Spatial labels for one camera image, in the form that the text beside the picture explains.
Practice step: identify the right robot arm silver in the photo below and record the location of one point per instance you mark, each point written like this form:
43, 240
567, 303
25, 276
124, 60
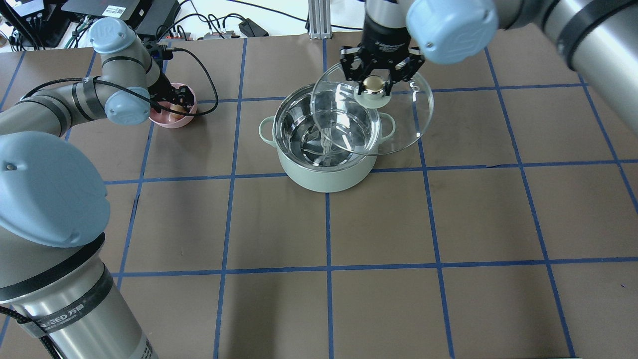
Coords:
597, 39

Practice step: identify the pink bowl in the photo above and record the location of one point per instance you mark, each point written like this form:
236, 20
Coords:
162, 118

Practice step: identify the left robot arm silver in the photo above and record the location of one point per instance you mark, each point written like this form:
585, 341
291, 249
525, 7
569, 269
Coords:
54, 206

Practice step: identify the glass pot lid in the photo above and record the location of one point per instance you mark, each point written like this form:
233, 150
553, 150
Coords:
371, 124

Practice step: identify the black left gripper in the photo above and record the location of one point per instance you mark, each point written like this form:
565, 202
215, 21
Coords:
175, 94

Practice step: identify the mint green pot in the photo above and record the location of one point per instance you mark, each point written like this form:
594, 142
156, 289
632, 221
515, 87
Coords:
303, 156

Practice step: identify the brown egg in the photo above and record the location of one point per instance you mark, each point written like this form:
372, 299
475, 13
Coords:
177, 113

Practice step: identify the aluminium frame post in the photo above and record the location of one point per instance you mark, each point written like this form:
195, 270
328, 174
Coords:
319, 25

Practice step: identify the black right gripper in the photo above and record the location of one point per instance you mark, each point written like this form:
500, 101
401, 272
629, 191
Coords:
383, 36

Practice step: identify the black power brick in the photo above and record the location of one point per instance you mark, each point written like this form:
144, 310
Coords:
250, 29

